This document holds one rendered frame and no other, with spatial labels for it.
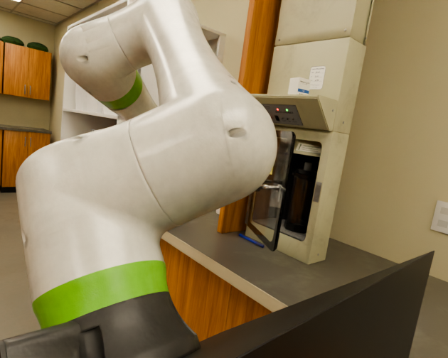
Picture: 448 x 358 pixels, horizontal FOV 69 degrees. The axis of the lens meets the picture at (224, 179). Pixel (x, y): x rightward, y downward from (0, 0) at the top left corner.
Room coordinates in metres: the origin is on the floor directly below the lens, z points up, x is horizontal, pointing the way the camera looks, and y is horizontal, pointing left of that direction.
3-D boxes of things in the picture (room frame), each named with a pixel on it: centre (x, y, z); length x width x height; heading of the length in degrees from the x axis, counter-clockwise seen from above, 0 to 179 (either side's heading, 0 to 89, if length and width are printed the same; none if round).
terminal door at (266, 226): (1.18, -0.16, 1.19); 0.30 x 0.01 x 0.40; 14
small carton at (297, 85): (1.15, -0.21, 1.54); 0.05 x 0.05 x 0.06; 28
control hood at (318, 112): (1.18, -0.18, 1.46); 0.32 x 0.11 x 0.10; 42
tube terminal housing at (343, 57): (1.30, -0.32, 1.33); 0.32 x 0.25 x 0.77; 42
